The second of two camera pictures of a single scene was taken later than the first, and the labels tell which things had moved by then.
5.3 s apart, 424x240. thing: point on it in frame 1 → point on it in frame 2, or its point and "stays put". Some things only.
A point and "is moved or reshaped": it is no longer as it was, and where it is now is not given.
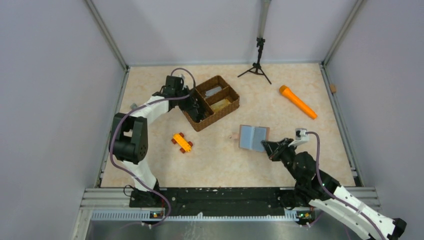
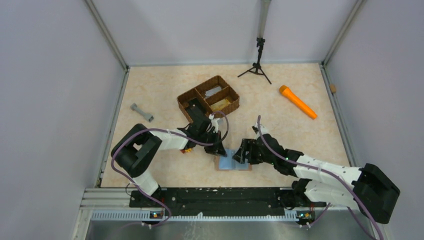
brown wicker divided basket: x=218 y=99 stays put
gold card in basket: x=220 y=104 stays put
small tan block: x=333 y=88 stays put
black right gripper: x=281 y=149 → x=247 y=150
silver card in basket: x=212 y=91 stays put
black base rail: x=210 y=202 stays put
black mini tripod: x=256 y=68 stays put
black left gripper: x=190 y=103 → x=212 y=139
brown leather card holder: x=250 y=137 is moved or reshaped
